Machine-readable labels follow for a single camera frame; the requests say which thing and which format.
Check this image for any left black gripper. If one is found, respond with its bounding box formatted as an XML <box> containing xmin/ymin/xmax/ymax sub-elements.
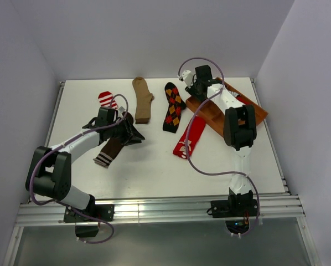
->
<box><xmin>107</xmin><ymin>118</ymin><xmax>144</xmax><ymax>146</ymax></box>

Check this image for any purple cable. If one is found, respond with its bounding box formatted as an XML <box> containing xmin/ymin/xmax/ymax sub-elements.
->
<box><xmin>28</xmin><ymin>94</ymin><xmax>128</xmax><ymax>244</ymax></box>
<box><xmin>177</xmin><ymin>57</ymin><xmax>260</xmax><ymax>237</ymax></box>

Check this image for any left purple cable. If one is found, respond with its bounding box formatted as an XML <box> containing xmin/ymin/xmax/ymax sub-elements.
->
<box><xmin>28</xmin><ymin>94</ymin><xmax>128</xmax><ymax>244</ymax></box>

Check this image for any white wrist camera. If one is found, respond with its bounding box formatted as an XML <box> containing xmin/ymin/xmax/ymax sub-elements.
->
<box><xmin>118</xmin><ymin>106</ymin><xmax>126</xmax><ymax>113</ymax></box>
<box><xmin>178</xmin><ymin>70</ymin><xmax>195</xmax><ymax>85</ymax></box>

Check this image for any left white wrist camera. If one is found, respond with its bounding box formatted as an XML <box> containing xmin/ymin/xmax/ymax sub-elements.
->
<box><xmin>118</xmin><ymin>106</ymin><xmax>126</xmax><ymax>113</ymax></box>

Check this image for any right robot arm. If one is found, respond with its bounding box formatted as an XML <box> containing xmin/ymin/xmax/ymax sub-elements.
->
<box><xmin>179</xmin><ymin>65</ymin><xmax>258</xmax><ymax>216</ymax></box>

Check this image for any orange compartment tray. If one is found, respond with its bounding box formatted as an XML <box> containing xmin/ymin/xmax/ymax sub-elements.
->
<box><xmin>185</xmin><ymin>82</ymin><xmax>268</xmax><ymax>137</ymax></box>

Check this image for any red white striped sock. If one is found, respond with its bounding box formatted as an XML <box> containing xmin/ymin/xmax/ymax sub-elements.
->
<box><xmin>98</xmin><ymin>91</ymin><xmax>118</xmax><ymax>109</ymax></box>

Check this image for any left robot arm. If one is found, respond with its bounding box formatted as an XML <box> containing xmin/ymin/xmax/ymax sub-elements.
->
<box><xmin>25</xmin><ymin>107</ymin><xmax>145</xmax><ymax>221</ymax></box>

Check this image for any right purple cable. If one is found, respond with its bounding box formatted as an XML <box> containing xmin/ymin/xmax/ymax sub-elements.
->
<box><xmin>177</xmin><ymin>57</ymin><xmax>260</xmax><ymax>237</ymax></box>

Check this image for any red rolled sock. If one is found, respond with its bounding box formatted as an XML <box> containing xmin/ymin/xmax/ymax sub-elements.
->
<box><xmin>236</xmin><ymin>95</ymin><xmax>249</xmax><ymax>105</ymax></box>

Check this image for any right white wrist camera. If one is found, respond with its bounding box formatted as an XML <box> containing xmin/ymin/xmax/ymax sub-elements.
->
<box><xmin>178</xmin><ymin>70</ymin><xmax>195</xmax><ymax>85</ymax></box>

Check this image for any tan sock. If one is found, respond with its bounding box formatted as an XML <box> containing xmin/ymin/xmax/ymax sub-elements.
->
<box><xmin>132</xmin><ymin>76</ymin><xmax>154</xmax><ymax>124</ymax></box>

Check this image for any white grey striped rolled sock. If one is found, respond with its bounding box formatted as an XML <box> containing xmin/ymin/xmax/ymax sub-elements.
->
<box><xmin>229</xmin><ymin>90</ymin><xmax>239</xmax><ymax>98</ymax></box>

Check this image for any red patterned sock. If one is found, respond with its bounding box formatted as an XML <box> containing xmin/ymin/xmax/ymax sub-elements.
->
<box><xmin>173</xmin><ymin>116</ymin><xmax>206</xmax><ymax>159</ymax></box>

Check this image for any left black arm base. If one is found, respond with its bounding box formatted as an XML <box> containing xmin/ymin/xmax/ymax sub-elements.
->
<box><xmin>63</xmin><ymin>204</ymin><xmax>115</xmax><ymax>240</ymax></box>

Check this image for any black argyle sock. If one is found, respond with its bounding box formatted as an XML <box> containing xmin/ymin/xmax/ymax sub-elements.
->
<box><xmin>163</xmin><ymin>82</ymin><xmax>187</xmax><ymax>134</ymax></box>

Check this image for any brown striped-cuff sock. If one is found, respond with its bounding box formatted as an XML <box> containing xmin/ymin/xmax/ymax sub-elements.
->
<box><xmin>92</xmin><ymin>112</ymin><xmax>135</xmax><ymax>168</ymax></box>

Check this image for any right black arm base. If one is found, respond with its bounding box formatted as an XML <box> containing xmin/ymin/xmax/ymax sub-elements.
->
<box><xmin>206</xmin><ymin>191</ymin><xmax>260</xmax><ymax>237</ymax></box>

